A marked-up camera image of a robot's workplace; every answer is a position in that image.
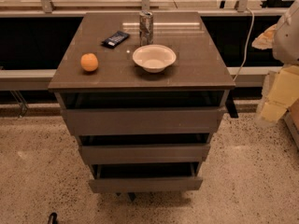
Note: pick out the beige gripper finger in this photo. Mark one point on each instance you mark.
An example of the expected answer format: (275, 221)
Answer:
(280, 91)
(265, 39)

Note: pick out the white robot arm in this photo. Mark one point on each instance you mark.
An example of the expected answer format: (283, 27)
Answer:
(283, 39)

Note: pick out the grey drawer cabinet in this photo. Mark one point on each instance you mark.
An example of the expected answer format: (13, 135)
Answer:
(197, 79)

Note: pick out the grey top drawer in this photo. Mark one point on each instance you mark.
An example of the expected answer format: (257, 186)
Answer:
(142, 121)

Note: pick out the cardboard box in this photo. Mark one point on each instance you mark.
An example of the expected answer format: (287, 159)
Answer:
(292, 121)

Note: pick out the white bowl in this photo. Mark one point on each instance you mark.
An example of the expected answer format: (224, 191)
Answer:
(154, 58)

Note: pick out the silver drink can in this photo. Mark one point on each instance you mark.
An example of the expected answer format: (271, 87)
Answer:
(145, 28)

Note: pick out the orange fruit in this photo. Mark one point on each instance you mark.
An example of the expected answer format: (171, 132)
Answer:
(89, 62)

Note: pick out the small black object on floor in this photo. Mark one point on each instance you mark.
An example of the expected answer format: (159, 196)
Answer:
(53, 219)

